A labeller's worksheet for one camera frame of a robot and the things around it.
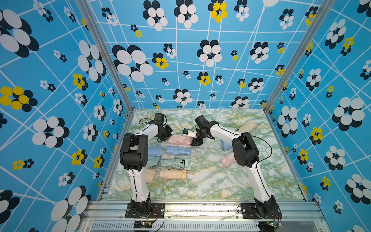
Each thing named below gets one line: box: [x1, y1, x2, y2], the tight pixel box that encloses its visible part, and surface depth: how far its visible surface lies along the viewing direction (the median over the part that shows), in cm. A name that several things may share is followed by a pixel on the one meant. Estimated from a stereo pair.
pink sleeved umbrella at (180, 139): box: [167, 134, 193, 146], surface depth 98 cm
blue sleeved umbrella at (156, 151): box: [148, 145, 163, 157], surface depth 93 cm
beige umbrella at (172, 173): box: [158, 168, 195, 182], surface depth 84 cm
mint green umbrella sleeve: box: [147, 156, 162, 167], surface depth 90 cm
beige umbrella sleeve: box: [144, 167, 157, 184], surface depth 86 cm
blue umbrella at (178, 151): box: [166, 145, 192, 156], surface depth 95 cm
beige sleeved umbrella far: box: [238, 120, 258, 134], surface depth 108 cm
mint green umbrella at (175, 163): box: [160, 158, 189, 169], surface depth 88 cm
